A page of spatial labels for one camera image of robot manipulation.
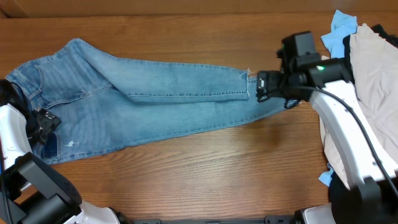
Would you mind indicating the beige cloth garment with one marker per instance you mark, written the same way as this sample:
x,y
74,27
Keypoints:
x,y
352,147

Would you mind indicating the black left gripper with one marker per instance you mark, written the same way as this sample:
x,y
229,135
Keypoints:
x,y
48,122

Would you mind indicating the light blue denim jeans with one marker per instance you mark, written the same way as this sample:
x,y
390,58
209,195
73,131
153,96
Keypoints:
x,y
106,103

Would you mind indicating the black cloth garment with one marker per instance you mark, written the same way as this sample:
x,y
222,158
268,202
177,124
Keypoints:
x,y
385,34

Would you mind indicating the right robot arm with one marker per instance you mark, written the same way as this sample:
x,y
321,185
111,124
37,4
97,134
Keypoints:
x,y
369,202

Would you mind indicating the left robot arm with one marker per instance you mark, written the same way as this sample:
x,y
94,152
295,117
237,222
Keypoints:
x,y
32,192

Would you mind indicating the light blue cloth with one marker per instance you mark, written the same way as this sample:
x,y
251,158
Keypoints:
x,y
337,42

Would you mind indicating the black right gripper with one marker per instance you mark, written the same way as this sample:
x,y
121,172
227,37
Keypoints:
x,y
275,91

